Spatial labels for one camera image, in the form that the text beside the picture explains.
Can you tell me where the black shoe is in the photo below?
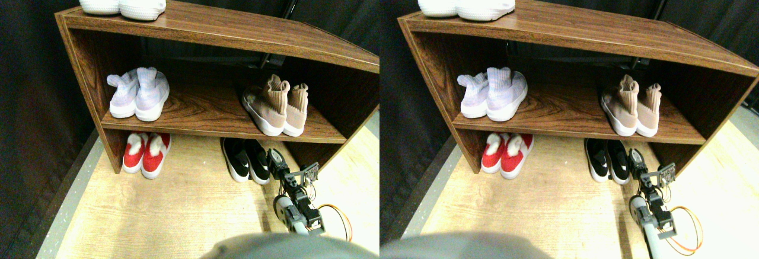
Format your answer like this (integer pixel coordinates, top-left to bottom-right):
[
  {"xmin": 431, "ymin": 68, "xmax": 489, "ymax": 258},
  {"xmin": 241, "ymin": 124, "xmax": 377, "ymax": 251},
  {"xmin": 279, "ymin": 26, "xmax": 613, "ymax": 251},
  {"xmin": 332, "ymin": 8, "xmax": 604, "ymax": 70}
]
[
  {"xmin": 606, "ymin": 140, "xmax": 631, "ymax": 186},
  {"xmin": 245, "ymin": 139, "xmax": 272, "ymax": 186},
  {"xmin": 221, "ymin": 138, "xmax": 252, "ymax": 183},
  {"xmin": 584, "ymin": 138, "xmax": 611, "ymax": 183}
]

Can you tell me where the beige shoe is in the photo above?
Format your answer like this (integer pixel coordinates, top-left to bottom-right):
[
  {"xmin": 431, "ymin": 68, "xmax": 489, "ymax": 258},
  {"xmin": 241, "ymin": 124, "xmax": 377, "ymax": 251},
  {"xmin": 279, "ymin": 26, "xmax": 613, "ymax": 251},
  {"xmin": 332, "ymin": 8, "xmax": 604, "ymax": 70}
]
[
  {"xmin": 282, "ymin": 83, "xmax": 309, "ymax": 138},
  {"xmin": 636, "ymin": 83, "xmax": 662, "ymax": 138},
  {"xmin": 241, "ymin": 74, "xmax": 291, "ymax": 137},
  {"xmin": 600, "ymin": 74, "xmax": 640, "ymax": 137}
]

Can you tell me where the red shoe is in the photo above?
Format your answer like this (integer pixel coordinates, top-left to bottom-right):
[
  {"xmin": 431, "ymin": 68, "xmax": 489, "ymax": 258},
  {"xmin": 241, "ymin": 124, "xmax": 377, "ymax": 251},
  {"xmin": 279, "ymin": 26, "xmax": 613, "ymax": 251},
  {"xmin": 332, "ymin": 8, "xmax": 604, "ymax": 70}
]
[
  {"xmin": 141, "ymin": 133, "xmax": 172, "ymax": 180},
  {"xmin": 481, "ymin": 133, "xmax": 508, "ymax": 174},
  {"xmin": 500, "ymin": 133, "xmax": 535, "ymax": 180},
  {"xmin": 123, "ymin": 133, "xmax": 148, "ymax": 174}
]

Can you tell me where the brown shoe rack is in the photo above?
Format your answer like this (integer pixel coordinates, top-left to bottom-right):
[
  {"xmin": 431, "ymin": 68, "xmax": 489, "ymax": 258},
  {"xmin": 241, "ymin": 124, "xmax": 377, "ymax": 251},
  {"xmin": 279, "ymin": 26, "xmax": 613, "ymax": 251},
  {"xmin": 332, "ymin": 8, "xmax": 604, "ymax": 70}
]
[
  {"xmin": 55, "ymin": 0, "xmax": 380, "ymax": 174},
  {"xmin": 398, "ymin": 0, "xmax": 759, "ymax": 175}
]

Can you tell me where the lilac shoe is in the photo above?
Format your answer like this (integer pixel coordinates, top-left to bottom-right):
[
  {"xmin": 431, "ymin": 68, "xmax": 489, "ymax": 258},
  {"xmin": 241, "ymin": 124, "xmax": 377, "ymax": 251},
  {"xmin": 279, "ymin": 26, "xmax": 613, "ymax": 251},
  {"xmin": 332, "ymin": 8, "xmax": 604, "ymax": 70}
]
[
  {"xmin": 135, "ymin": 67, "xmax": 170, "ymax": 122},
  {"xmin": 107, "ymin": 71, "xmax": 141, "ymax": 119},
  {"xmin": 458, "ymin": 72, "xmax": 492, "ymax": 119},
  {"xmin": 487, "ymin": 67, "xmax": 528, "ymax": 122}
]

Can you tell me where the orange wire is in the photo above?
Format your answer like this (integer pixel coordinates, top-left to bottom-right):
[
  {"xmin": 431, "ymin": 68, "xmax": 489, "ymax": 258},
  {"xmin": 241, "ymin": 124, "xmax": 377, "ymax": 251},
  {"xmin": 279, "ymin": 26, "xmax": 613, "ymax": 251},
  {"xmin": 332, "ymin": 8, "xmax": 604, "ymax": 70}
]
[
  {"xmin": 319, "ymin": 204, "xmax": 354, "ymax": 242},
  {"xmin": 665, "ymin": 206, "xmax": 704, "ymax": 256}
]

